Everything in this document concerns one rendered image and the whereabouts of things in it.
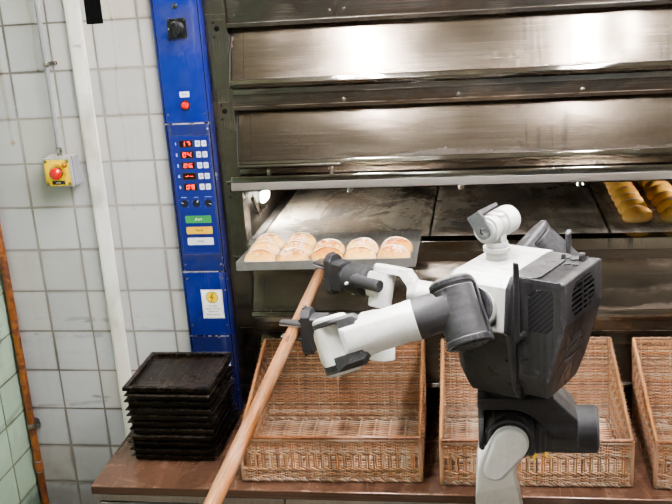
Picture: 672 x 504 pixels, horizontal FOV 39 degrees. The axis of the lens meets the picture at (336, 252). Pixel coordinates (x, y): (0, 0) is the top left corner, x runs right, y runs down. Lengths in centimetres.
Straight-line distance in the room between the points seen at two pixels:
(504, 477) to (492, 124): 117
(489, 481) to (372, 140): 120
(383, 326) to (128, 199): 149
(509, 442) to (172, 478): 119
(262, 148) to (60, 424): 133
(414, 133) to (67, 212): 122
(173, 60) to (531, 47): 111
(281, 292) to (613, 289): 109
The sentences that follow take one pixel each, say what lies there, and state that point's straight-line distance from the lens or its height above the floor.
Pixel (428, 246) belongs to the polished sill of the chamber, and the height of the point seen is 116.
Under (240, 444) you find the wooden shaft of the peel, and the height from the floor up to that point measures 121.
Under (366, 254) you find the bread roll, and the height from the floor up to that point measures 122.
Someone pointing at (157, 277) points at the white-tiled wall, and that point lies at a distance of 331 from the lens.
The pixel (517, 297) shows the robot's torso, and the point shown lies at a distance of 204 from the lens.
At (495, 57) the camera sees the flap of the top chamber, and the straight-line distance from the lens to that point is 295.
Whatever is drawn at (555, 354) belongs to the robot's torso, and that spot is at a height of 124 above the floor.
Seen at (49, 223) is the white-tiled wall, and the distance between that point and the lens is 340.
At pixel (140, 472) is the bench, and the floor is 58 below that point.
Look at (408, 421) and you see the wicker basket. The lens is 321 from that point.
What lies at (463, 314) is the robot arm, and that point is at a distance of 197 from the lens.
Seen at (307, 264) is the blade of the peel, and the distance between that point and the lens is 285.
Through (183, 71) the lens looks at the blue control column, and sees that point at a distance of 308.
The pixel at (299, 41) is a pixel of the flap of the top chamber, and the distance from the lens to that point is 303.
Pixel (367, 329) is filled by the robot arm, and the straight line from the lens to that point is 198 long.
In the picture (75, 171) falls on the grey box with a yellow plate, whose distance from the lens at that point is 326.
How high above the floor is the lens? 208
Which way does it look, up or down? 17 degrees down
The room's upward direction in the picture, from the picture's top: 4 degrees counter-clockwise
